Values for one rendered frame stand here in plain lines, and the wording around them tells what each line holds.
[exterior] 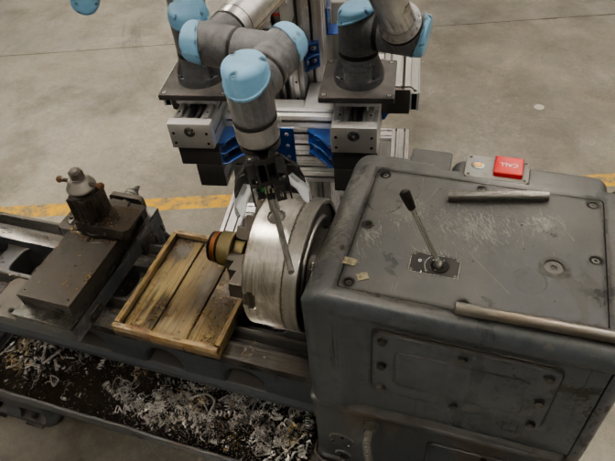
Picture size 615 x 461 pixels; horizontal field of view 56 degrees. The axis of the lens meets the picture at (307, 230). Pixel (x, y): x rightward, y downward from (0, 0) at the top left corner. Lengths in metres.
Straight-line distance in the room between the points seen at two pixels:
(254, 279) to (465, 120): 2.66
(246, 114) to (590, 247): 0.69
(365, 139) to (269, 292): 0.65
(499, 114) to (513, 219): 2.60
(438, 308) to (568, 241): 0.31
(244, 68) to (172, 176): 2.58
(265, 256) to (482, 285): 0.44
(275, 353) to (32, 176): 2.63
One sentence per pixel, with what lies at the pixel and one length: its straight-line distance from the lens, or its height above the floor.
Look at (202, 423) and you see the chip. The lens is 1.72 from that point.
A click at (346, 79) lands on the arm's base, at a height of 1.20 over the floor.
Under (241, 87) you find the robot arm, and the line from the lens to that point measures 0.90.
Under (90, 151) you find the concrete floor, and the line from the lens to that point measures 3.85.
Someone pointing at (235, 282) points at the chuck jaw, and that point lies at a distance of 1.28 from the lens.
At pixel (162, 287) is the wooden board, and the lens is 1.63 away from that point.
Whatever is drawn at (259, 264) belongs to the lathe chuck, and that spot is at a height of 1.19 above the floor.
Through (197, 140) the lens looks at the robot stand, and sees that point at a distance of 1.81.
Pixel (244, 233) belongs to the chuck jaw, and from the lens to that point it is 1.36.
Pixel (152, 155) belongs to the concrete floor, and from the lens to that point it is 3.65.
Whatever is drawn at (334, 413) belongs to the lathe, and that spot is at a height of 0.79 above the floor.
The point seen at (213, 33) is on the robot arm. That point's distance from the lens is 1.04.
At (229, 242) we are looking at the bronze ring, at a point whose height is 1.12.
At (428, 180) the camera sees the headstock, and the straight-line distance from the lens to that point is 1.28.
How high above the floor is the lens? 2.08
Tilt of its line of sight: 45 degrees down
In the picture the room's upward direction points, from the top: 6 degrees counter-clockwise
